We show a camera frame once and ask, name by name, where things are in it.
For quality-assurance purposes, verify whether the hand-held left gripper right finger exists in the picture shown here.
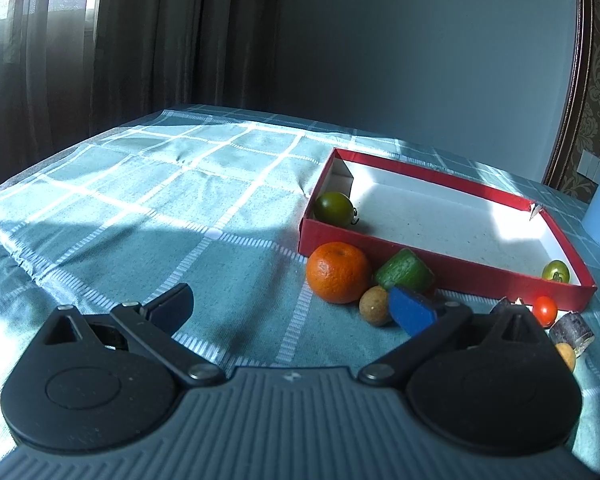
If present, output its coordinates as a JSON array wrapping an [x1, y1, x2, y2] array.
[[357, 286, 554, 389]]

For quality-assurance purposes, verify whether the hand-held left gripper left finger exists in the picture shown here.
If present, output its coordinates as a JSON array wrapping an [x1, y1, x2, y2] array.
[[39, 282, 227, 389]]

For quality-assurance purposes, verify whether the brown kiwi ball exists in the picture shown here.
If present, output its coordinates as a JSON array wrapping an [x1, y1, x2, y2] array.
[[358, 285, 393, 328]]

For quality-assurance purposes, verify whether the green cucumber piece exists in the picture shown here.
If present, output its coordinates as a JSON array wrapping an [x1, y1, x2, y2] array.
[[372, 247, 436, 296]]

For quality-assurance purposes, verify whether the dark purple sugarcane piece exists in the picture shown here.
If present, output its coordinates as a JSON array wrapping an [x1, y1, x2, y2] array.
[[490, 296, 526, 317], [549, 311, 596, 358]]

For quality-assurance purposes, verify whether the brown longan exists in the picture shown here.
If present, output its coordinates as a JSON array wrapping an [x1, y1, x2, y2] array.
[[555, 342, 577, 373]]

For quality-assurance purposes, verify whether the red cherry tomato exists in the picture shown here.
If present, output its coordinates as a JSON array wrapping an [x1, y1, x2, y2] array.
[[532, 296, 559, 329]]

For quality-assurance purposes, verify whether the orange mandarin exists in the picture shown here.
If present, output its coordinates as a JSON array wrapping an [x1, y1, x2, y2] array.
[[306, 241, 373, 305]]

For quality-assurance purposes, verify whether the red cardboard box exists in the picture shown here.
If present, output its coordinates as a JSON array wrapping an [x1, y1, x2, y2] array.
[[298, 147, 598, 311]]

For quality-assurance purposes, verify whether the small green cherry tomato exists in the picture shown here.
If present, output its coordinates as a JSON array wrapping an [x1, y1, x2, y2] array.
[[542, 259, 571, 284]]

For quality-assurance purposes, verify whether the teal checked tablecloth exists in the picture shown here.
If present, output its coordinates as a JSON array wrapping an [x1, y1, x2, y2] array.
[[0, 104, 600, 461]]

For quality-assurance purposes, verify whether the large green tomato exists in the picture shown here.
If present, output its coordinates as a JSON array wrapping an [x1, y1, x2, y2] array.
[[314, 191, 357, 226]]

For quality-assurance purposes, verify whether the brown curtain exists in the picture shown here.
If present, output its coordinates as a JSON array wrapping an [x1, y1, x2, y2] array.
[[87, 0, 286, 138]]

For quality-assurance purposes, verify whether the sheer white curtain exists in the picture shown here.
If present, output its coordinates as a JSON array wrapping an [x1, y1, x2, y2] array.
[[0, 0, 101, 196]]

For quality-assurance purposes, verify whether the white wall switch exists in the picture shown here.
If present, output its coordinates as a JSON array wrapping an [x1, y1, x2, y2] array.
[[578, 150, 600, 181]]

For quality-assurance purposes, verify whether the dark wooden frame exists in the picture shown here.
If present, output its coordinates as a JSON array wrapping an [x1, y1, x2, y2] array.
[[542, 0, 597, 188]]

